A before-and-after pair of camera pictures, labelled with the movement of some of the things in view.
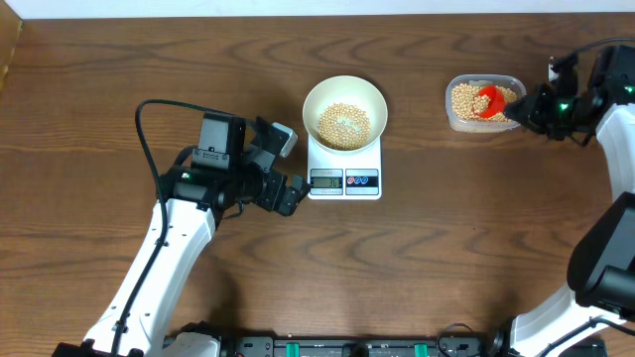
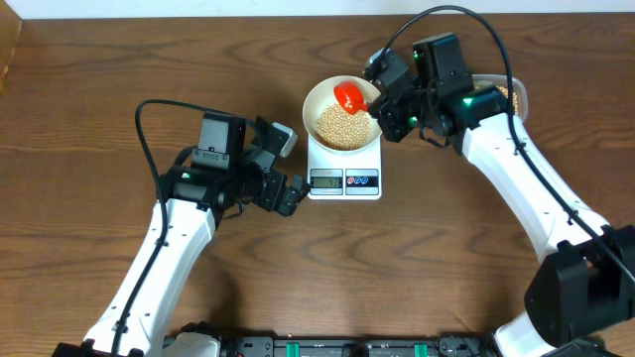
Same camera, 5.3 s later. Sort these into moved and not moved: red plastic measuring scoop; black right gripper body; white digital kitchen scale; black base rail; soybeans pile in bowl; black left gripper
Moved: red plastic measuring scoop; black right gripper body
Not moved: soybeans pile in bowl; black base rail; black left gripper; white digital kitchen scale
